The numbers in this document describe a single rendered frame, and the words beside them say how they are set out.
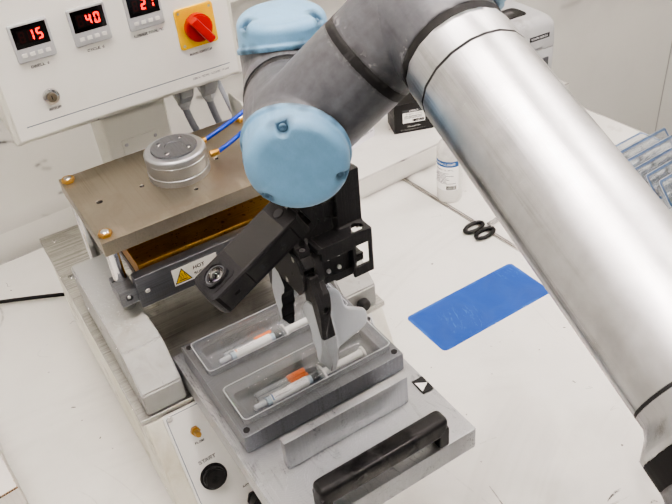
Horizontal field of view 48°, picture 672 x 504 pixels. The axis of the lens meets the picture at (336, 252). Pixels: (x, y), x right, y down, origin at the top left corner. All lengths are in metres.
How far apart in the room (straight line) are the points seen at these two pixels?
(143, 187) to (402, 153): 0.74
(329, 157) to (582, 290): 0.20
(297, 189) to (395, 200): 1.01
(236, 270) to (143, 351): 0.26
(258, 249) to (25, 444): 0.63
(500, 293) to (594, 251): 0.92
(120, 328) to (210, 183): 0.21
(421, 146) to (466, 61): 1.17
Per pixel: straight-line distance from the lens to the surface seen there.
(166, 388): 0.92
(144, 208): 0.95
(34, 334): 1.40
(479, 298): 1.29
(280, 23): 0.61
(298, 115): 0.51
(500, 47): 0.46
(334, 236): 0.72
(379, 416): 0.83
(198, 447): 0.96
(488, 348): 1.21
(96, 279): 1.04
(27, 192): 1.58
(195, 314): 1.05
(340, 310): 0.76
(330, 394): 0.83
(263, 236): 0.70
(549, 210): 0.41
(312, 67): 0.52
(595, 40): 2.49
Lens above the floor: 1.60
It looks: 37 degrees down
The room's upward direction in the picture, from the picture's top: 6 degrees counter-clockwise
